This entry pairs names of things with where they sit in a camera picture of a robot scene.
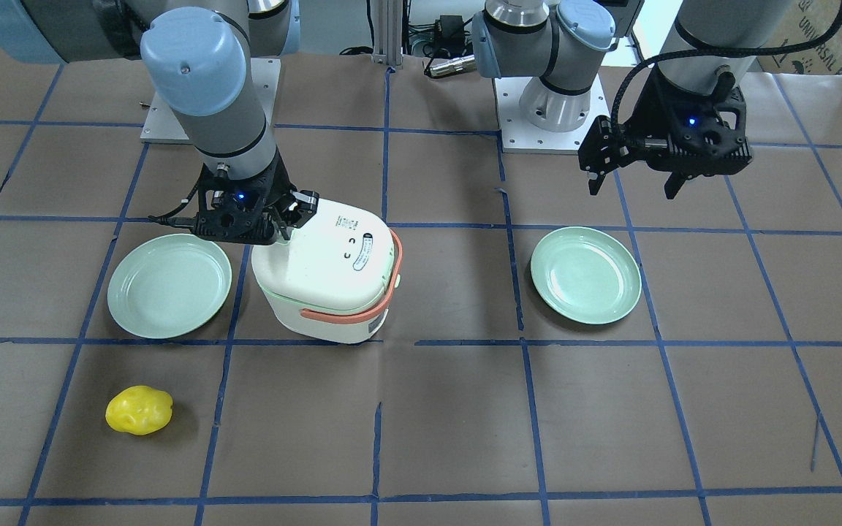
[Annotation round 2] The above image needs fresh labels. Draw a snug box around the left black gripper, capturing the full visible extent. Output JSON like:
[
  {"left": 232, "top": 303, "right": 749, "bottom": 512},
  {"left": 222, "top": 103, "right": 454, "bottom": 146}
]
[{"left": 578, "top": 69, "right": 753, "bottom": 200}]

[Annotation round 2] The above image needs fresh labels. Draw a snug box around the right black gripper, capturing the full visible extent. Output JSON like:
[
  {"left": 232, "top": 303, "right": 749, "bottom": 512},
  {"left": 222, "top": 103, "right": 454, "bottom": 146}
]
[{"left": 191, "top": 157, "right": 320, "bottom": 244}]

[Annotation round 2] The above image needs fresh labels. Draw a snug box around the white rice cooker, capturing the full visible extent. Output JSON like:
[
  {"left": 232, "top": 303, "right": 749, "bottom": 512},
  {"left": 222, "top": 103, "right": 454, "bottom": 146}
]
[{"left": 250, "top": 199, "right": 403, "bottom": 344}]

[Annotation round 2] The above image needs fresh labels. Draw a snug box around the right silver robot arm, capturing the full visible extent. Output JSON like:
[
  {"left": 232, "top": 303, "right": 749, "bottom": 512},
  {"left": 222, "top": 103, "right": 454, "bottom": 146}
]
[{"left": 0, "top": 1, "right": 319, "bottom": 245}]

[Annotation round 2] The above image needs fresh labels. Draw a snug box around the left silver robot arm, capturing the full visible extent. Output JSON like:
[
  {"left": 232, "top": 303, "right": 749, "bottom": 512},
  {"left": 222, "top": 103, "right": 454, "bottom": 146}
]
[{"left": 471, "top": 1, "right": 842, "bottom": 199}]

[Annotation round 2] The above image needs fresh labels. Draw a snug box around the green plate near left arm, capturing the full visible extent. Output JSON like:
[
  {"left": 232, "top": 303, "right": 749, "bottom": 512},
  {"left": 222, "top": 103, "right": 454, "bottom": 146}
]
[{"left": 529, "top": 226, "right": 642, "bottom": 325}]

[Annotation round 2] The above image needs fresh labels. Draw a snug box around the green plate near cooker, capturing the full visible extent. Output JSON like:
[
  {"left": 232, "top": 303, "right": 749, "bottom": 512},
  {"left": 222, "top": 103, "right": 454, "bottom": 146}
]
[{"left": 107, "top": 234, "right": 232, "bottom": 339}]

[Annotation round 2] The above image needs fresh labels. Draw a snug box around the yellow lemon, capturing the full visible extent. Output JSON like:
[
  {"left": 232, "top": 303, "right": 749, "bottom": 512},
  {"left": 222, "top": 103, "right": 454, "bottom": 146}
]
[{"left": 105, "top": 385, "right": 173, "bottom": 435}]

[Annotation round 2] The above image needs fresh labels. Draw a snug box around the cardboard box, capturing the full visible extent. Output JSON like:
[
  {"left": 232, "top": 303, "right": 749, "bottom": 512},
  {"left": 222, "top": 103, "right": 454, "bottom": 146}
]
[{"left": 757, "top": 0, "right": 842, "bottom": 77}]

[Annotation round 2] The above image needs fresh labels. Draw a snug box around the aluminium frame post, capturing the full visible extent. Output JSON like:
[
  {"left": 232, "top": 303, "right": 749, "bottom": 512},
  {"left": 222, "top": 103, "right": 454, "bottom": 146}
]
[{"left": 370, "top": 1, "right": 406, "bottom": 70}]

